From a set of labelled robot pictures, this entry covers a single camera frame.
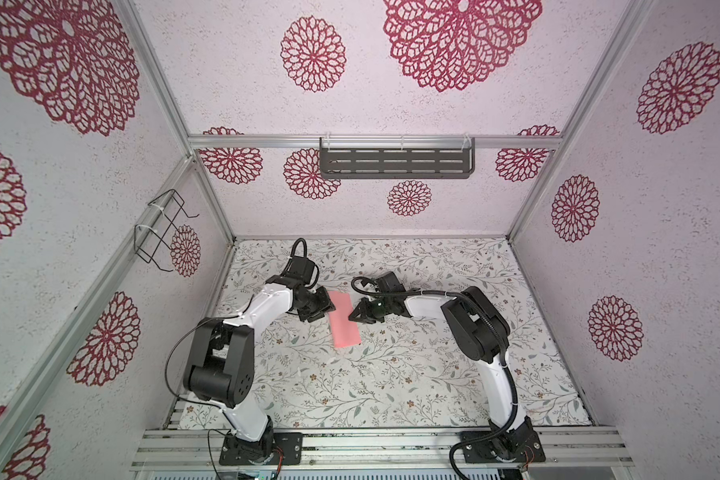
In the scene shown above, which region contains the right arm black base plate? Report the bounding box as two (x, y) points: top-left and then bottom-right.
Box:
(460, 429), (546, 464)

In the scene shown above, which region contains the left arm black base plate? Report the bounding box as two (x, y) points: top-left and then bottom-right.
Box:
(219, 432), (304, 466)

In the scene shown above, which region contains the pink square paper sheet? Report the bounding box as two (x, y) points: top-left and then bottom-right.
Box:
(329, 291), (361, 349)

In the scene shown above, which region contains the black wire wall rack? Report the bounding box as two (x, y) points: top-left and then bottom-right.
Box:
(131, 189), (202, 278)

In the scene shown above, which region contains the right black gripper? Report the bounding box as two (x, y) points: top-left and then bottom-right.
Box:
(348, 299), (392, 324)

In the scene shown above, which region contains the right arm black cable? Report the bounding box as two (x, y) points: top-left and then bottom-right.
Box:
(350, 275), (520, 480)

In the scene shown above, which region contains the dark grey slotted wall shelf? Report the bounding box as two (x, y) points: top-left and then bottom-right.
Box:
(318, 138), (476, 180)

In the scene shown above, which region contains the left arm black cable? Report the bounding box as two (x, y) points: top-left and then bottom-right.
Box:
(289, 237), (320, 289)

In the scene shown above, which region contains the aluminium front rail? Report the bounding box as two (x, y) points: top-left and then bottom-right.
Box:
(128, 426), (634, 472)

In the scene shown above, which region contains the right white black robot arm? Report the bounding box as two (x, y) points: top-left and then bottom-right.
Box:
(349, 286), (533, 459)

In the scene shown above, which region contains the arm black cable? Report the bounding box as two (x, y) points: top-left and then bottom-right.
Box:
(350, 275), (520, 480)
(289, 237), (320, 289)

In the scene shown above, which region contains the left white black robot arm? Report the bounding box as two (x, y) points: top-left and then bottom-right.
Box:
(182, 282), (335, 457)

